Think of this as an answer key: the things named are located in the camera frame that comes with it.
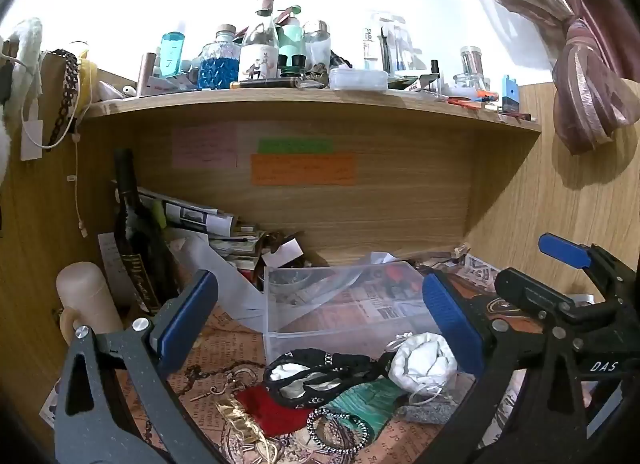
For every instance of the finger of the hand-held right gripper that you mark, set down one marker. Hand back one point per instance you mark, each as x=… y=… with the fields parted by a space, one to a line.
x=532 y=294
x=565 y=249

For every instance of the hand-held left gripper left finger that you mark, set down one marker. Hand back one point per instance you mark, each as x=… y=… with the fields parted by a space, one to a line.
x=187 y=316

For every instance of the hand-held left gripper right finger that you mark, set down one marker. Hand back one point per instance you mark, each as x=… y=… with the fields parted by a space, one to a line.
x=450 y=324

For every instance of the white cloth pouch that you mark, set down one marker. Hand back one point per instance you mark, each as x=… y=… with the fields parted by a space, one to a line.
x=422 y=361

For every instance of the newspaper print table mat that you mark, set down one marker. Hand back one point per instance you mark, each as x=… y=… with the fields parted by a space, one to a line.
x=230 y=344

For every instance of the stack of small books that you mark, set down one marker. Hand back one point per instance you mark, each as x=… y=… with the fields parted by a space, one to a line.
x=240 y=249

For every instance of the grey felt piece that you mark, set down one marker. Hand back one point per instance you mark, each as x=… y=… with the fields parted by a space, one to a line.
x=425 y=413

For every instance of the dark wine bottle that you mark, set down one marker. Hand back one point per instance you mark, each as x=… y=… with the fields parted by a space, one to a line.
x=132 y=239

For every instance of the beige ceramic mug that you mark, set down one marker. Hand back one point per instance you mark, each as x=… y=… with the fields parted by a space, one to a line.
x=87 y=296

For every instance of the rolled magazines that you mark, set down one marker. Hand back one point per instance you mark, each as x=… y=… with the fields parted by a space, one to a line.
x=192 y=211

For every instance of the clear plastic storage box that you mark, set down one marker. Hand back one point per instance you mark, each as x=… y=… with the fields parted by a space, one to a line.
x=345 y=314

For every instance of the gold ribbon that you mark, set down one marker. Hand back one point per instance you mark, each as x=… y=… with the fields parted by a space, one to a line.
x=240 y=416

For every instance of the white note card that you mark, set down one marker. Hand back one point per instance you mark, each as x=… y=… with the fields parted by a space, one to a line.
x=282 y=253

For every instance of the green cloth pouch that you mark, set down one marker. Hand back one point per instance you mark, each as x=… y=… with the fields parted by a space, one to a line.
x=367 y=404

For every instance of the red cloth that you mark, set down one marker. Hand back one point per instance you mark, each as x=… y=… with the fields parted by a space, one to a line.
x=267 y=411

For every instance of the black lace headband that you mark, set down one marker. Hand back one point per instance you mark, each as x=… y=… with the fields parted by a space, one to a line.
x=320 y=376

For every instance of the blue small box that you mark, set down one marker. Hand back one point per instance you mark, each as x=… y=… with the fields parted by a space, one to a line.
x=510 y=93

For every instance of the pink sticky note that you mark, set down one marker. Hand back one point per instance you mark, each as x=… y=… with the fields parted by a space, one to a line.
x=204 y=146

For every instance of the orange sticky note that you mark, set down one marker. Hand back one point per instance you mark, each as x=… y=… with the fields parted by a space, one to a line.
x=302 y=169

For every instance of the green sticky note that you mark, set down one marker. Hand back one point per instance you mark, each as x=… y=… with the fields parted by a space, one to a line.
x=295 y=146

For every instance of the glass jar with lid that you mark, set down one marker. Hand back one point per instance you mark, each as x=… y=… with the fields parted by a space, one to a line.
x=471 y=68

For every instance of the pink curtain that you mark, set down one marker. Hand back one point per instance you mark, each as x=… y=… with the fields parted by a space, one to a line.
x=580 y=43

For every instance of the white paper tag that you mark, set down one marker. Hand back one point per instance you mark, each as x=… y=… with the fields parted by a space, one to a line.
x=31 y=138

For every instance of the wooden shelf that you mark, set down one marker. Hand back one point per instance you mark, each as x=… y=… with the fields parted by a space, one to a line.
x=300 y=101

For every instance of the rose gold tube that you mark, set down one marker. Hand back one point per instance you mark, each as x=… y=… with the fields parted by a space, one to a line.
x=146 y=73

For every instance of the blue liquid glass bottle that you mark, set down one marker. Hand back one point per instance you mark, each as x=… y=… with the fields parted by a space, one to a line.
x=219 y=68

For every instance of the black lace ribbon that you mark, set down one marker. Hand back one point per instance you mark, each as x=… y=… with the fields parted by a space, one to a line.
x=67 y=88

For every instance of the clear lidded plastic container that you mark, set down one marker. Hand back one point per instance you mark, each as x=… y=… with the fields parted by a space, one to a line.
x=357 y=78

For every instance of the cyan plastic cup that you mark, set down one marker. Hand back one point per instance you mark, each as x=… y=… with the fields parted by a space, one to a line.
x=173 y=53

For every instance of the white label glass bottle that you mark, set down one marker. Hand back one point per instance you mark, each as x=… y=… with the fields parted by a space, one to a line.
x=258 y=58

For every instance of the clear tool packaging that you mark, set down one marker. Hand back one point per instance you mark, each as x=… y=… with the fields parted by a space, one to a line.
x=387 y=43

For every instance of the mint green bottle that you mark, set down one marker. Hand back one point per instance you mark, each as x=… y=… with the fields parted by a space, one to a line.
x=291 y=43

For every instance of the clear glass jar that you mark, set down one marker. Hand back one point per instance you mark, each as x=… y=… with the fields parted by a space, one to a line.
x=316 y=46

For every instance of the white plush toy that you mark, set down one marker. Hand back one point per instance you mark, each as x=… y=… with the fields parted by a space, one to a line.
x=22 y=58

